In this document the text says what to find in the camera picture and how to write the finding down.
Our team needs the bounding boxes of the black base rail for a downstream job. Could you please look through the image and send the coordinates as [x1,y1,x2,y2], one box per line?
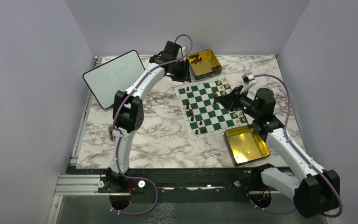
[98,164,282,203]

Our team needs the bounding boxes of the dark tall chess piece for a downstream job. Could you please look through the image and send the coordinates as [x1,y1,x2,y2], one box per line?
[212,90,218,105]

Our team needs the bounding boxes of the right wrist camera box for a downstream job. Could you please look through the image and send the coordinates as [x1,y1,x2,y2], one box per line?
[240,72,257,94]

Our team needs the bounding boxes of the white chess pieces group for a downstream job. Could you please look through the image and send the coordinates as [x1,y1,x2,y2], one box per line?
[214,77,252,123]

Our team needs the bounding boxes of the empty gold tin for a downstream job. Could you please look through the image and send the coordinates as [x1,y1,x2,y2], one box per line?
[223,125,271,167]

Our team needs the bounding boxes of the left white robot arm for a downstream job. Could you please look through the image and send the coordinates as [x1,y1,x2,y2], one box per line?
[109,41,191,192]

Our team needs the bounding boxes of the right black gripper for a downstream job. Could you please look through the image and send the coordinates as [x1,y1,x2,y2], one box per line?
[216,85,261,119]

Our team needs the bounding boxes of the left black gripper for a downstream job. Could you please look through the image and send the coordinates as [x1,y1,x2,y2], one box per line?
[170,58,192,83]

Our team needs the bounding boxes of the green white chess board mat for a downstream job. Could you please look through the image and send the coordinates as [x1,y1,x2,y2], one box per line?
[175,77,247,140]

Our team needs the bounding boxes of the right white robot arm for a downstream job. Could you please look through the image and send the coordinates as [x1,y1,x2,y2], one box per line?
[214,87,343,218]

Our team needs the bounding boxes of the small whiteboard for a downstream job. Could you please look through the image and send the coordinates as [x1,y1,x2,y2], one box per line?
[83,50,145,110]

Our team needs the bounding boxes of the dark pieces in tin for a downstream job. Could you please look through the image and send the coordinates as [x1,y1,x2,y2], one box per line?
[188,55,222,72]

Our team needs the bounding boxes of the tin with dark pieces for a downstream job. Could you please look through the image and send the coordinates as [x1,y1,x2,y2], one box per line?
[186,49,222,81]

